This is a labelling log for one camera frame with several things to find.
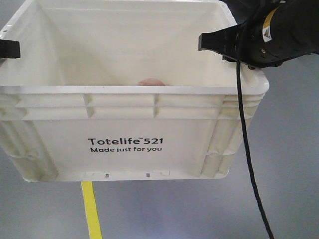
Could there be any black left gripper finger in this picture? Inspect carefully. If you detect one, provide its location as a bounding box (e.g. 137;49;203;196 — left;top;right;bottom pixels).
0;39;20;59

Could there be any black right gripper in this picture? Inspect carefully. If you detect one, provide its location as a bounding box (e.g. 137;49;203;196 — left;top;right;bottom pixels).
198;0;319;68

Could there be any yellow-pink plush peach ball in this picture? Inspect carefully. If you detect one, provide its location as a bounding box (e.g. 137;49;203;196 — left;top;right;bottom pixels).
137;78;165;87

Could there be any white plastic Totelife crate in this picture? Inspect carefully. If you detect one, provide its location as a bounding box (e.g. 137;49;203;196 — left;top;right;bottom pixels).
0;0;271;182

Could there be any yellow floor tape line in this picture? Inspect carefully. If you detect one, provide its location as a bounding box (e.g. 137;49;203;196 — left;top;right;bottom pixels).
81;181;103;239

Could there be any black cable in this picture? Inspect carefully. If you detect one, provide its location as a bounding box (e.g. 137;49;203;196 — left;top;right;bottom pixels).
235;22;275;239

